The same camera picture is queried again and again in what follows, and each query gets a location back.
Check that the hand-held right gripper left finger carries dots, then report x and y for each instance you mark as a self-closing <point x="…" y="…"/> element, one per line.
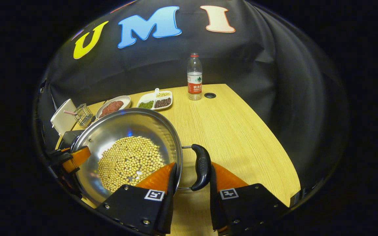
<point x="168" y="209"/>

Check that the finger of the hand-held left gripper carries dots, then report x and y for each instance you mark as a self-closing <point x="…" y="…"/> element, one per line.
<point x="75" y="157"/>

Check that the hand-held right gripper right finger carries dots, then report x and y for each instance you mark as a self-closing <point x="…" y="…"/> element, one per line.
<point x="216" y="206"/>

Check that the black induction cooktop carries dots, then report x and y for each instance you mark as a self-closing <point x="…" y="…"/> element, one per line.
<point x="69" y="137"/>

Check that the stainless steel pot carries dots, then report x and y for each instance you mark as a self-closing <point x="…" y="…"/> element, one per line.
<point x="126" y="124"/>

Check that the white toaster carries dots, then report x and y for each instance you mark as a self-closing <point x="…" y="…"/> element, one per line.
<point x="62" y="119"/>

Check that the pink stick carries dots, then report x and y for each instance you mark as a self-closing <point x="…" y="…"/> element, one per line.
<point x="69" y="112"/>

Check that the pile of soybeans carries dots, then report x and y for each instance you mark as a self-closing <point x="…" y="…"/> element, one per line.
<point x="126" y="160"/>

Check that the red meat slices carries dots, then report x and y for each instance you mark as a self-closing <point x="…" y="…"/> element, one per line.
<point x="112" y="107"/>

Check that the white round plate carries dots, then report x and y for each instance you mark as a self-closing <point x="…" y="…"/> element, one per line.
<point x="125" y="100"/>

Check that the heap of green beans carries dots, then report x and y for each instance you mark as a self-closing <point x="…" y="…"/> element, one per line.
<point x="146" y="105"/>

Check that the white divided dish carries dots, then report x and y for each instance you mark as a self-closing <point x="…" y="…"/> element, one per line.
<point x="146" y="97"/>

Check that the heap of dark red beans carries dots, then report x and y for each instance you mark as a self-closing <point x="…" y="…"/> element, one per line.
<point x="162" y="102"/>

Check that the heap of pale yellow beans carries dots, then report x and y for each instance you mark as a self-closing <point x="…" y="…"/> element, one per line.
<point x="163" y="94"/>

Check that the black desk grommet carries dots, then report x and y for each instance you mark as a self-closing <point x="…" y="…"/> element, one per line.
<point x="210" y="95"/>

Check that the clear red-label water bottle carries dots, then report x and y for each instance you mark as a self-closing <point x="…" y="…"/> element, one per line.
<point x="194" y="87"/>

